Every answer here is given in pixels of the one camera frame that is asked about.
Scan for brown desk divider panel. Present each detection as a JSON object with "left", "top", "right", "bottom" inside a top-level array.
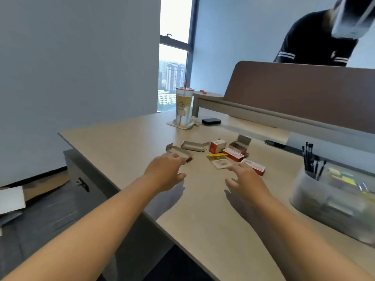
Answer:
[{"left": 223, "top": 61, "right": 375, "bottom": 135}]

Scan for clear plastic organizer bin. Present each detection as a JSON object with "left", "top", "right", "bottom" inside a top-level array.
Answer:
[{"left": 289, "top": 164, "right": 375, "bottom": 245}]

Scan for beige side table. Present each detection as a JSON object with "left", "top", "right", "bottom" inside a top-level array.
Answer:
[{"left": 192, "top": 91, "right": 225, "bottom": 117}]

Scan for bunch of black pens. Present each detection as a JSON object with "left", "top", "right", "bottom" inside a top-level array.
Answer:
[{"left": 301, "top": 141, "right": 327, "bottom": 181}]

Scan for person's left hand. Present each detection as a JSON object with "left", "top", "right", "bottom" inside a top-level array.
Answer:
[{"left": 143, "top": 153, "right": 187, "bottom": 193}]

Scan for closed red white box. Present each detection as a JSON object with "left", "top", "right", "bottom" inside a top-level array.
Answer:
[{"left": 209, "top": 139, "right": 228, "bottom": 154}]

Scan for white napkin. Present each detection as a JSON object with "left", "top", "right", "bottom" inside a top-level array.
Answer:
[{"left": 166, "top": 120, "right": 195, "bottom": 130}]

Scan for yellow printed drink cup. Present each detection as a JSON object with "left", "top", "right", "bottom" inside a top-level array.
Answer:
[{"left": 175, "top": 87, "right": 196, "bottom": 127}]

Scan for brown cardboard sheet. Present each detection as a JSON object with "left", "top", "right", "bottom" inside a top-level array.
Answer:
[{"left": 0, "top": 170, "right": 71, "bottom": 221}]

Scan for white headset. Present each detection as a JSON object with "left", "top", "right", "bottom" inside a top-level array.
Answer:
[{"left": 331, "top": 0, "right": 375, "bottom": 38}]

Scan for open red white box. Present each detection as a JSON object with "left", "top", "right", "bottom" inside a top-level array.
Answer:
[{"left": 228, "top": 135, "right": 252, "bottom": 156}]

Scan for dark framed window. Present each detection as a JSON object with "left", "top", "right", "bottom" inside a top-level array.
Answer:
[{"left": 157, "top": 0, "right": 200, "bottom": 114}]

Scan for person's left forearm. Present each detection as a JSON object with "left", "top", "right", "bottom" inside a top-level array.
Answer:
[{"left": 0, "top": 173, "right": 159, "bottom": 281}]

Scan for flat red white box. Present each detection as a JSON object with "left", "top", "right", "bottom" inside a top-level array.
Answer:
[{"left": 222, "top": 148, "right": 245, "bottom": 162}]

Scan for black pen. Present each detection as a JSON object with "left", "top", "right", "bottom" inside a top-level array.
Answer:
[{"left": 263, "top": 139, "right": 287, "bottom": 149}]

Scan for white paper sheet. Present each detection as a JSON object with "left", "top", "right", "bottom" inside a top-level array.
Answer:
[{"left": 0, "top": 185, "right": 27, "bottom": 216}]

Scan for person's right forearm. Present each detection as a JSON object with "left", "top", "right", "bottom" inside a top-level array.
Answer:
[{"left": 243, "top": 188, "right": 375, "bottom": 281}]

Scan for yellow green sticky notes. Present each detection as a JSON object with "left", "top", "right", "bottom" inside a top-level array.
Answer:
[{"left": 328, "top": 168, "right": 358, "bottom": 185}]

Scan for white foil packet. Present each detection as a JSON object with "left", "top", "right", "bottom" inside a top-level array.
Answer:
[{"left": 211, "top": 158, "right": 234, "bottom": 170}]

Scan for long red white box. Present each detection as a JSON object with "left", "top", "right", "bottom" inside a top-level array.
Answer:
[{"left": 241, "top": 159, "right": 266, "bottom": 176}]

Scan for flattened grey open carton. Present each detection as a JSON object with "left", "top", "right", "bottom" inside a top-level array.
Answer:
[{"left": 165, "top": 144, "right": 194, "bottom": 163}]

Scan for person's right hand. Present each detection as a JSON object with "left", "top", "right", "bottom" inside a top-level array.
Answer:
[{"left": 225, "top": 162, "right": 273, "bottom": 204}]

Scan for grey drawer cabinet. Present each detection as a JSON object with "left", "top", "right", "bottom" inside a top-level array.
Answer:
[{"left": 63, "top": 149, "right": 176, "bottom": 281}]

